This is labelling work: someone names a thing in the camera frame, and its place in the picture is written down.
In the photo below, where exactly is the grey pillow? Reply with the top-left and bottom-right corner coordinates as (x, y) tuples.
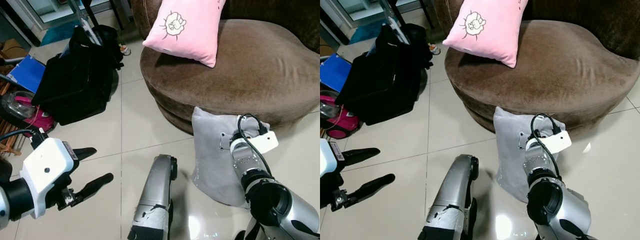
(191, 106), (274, 209)
(493, 106), (569, 204)

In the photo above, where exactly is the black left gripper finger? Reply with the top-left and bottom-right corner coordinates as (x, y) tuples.
(345, 173), (396, 207)
(73, 172), (115, 205)
(342, 147), (381, 167)
(73, 146), (98, 162)

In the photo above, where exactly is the black fabric bag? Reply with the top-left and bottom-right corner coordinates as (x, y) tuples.
(334, 25), (434, 126)
(31, 25), (124, 126)

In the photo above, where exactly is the brown round velvet sofa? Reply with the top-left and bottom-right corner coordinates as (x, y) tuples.
(434, 0), (640, 135)
(131, 0), (321, 137)

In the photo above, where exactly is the pink vacuum cleaner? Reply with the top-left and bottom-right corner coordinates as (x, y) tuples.
(0, 90), (57, 137)
(320, 90), (362, 140)

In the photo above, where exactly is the blue folder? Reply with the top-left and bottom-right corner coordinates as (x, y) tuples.
(320, 54), (354, 94)
(7, 54), (49, 94)

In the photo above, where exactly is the teal floor mat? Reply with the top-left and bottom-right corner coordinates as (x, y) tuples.
(349, 20), (387, 46)
(40, 20), (82, 47)

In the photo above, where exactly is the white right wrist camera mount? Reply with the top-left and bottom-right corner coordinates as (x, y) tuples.
(245, 130), (280, 155)
(537, 130), (573, 155)

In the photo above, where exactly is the pink pillow with cartoon print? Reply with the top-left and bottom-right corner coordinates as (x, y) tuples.
(142, 0), (227, 69)
(442, 0), (530, 69)

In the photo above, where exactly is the silver robot left leg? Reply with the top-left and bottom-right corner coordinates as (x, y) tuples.
(127, 154), (179, 240)
(417, 154), (480, 240)

